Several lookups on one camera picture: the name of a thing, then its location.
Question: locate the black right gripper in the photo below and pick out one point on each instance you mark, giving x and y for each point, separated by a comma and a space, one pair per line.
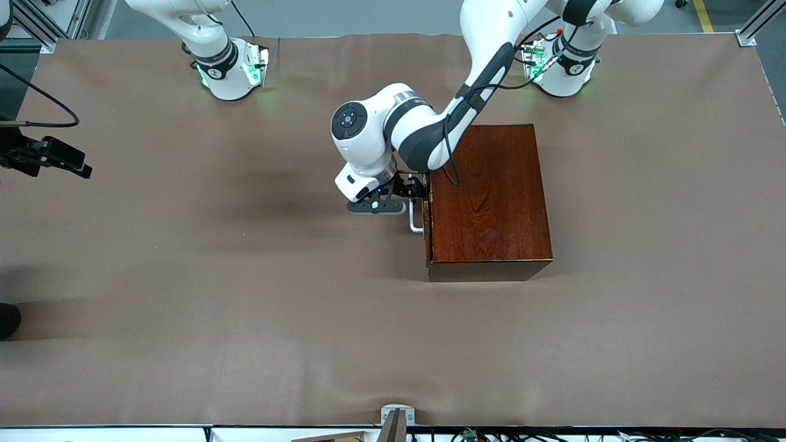
18, 155

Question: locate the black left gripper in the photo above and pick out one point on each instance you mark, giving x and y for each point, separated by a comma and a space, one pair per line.
407, 186

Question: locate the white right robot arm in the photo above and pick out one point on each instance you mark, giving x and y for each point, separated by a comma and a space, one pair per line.
209, 43

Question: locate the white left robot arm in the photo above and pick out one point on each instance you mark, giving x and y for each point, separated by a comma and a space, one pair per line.
417, 129

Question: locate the dark brown wooden cabinet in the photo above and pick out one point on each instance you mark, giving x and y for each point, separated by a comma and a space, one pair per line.
497, 209

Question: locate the black rounded object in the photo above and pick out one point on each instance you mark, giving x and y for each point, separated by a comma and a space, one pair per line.
7, 320

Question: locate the right base connector plate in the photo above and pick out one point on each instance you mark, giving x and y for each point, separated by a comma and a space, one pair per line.
256, 64

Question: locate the brown table cover cloth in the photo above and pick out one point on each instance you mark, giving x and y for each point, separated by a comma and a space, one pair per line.
245, 337

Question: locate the light brown board piece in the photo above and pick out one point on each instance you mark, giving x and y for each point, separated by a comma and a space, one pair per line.
331, 438

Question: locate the aluminium frame with diagonal struts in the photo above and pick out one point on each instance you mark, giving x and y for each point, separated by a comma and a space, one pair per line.
43, 21

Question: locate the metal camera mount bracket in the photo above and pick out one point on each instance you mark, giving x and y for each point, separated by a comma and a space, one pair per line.
397, 418

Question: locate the single aluminium frame profile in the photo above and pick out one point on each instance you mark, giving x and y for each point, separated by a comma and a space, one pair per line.
758, 21

